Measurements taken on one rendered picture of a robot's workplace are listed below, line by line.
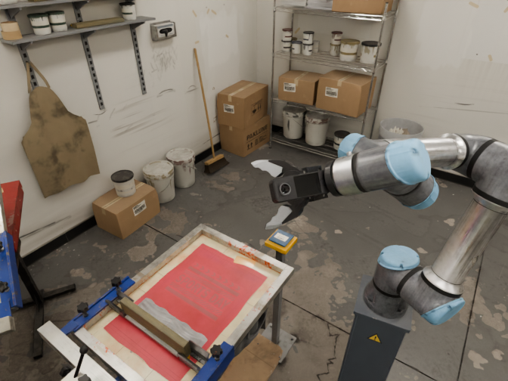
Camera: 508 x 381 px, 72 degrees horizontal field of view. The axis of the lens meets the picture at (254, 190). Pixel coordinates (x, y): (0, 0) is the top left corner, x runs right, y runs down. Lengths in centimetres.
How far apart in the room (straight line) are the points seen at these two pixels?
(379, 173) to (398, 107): 385
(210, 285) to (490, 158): 120
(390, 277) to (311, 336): 154
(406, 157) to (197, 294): 124
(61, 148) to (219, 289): 206
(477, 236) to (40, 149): 289
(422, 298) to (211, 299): 87
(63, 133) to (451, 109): 378
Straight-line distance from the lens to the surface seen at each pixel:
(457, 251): 110
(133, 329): 160
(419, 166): 61
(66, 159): 331
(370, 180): 63
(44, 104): 314
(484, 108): 433
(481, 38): 419
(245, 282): 167
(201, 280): 170
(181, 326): 155
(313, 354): 260
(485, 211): 106
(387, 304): 130
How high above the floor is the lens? 222
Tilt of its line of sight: 34 degrees down
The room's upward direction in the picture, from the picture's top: straight up
